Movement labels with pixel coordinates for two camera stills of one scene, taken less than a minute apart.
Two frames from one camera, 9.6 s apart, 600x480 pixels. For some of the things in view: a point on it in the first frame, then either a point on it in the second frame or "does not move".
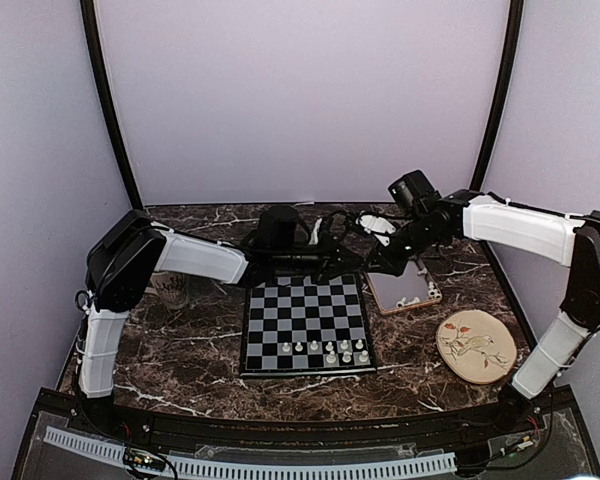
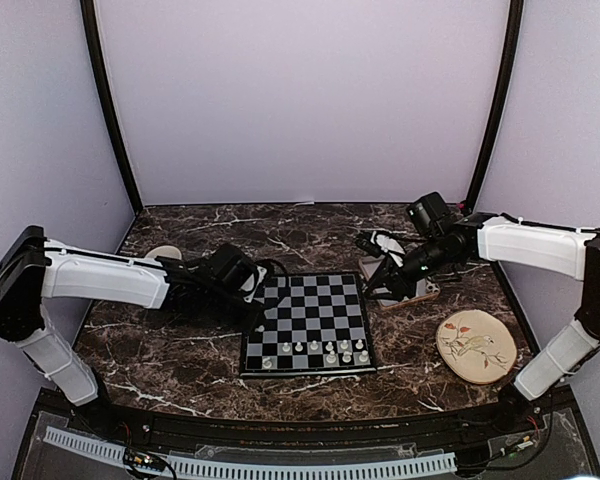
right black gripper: [391, 266] → [392, 276]
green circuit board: [144, 460] does not move
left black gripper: [331, 267] → [248, 324]
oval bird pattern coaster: [477, 346] does not move
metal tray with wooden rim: [409, 288] does not move
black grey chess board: [294, 327] does not move
